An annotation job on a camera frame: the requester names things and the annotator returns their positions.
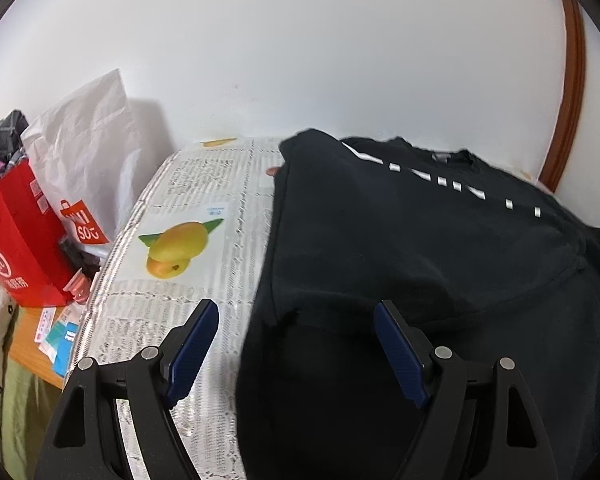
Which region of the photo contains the green bed sheet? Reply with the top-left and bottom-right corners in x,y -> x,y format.
1,359 -> 61,479

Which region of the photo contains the black sweatshirt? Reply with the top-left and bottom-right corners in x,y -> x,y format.
236,130 -> 600,479

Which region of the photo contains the white Miniso plastic bag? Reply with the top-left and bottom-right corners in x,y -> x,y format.
22,70 -> 158,256

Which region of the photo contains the plaid grey cloth in bag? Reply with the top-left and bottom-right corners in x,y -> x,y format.
0,110 -> 29,179

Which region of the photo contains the fruit print lace tablecloth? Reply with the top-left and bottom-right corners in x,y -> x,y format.
72,138 -> 283,479

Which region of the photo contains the blue white small box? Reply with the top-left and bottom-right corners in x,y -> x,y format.
38,321 -> 79,377

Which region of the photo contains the brown wooden door frame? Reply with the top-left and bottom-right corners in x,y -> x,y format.
539,0 -> 586,193

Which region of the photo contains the red paper shopping bag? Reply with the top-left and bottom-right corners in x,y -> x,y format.
0,160 -> 76,308

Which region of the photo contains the wooden bedside cabinet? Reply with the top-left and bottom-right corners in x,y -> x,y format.
8,304 -> 84,389

